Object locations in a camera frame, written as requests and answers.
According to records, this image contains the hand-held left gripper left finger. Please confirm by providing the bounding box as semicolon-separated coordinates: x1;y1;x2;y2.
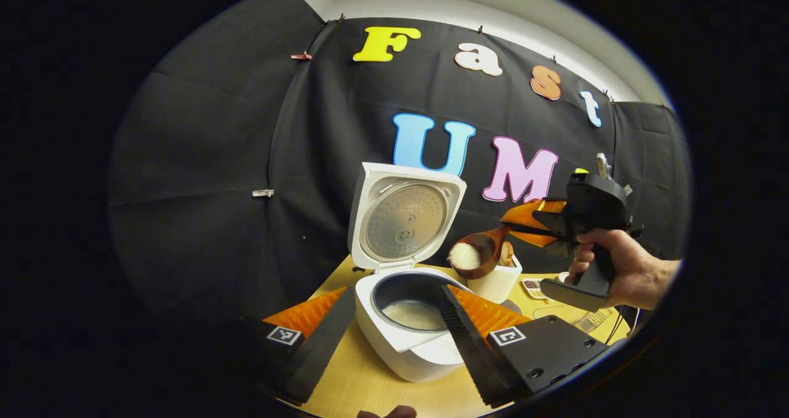
203;285;357;406

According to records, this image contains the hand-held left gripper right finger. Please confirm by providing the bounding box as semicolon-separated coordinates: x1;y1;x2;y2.
439;284;611;408

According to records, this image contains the brown wooden spoon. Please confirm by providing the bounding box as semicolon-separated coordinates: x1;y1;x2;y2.
448;224;512;281

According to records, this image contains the white rice cooker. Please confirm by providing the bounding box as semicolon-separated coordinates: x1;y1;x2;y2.
347;162;488;383

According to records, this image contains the white toaster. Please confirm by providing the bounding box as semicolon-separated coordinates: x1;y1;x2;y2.
465;255;523;305

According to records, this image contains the black backdrop cloth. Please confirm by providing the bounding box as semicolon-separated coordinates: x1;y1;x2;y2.
108;0;691;332

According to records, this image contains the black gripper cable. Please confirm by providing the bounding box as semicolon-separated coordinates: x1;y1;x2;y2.
607;304;642;345

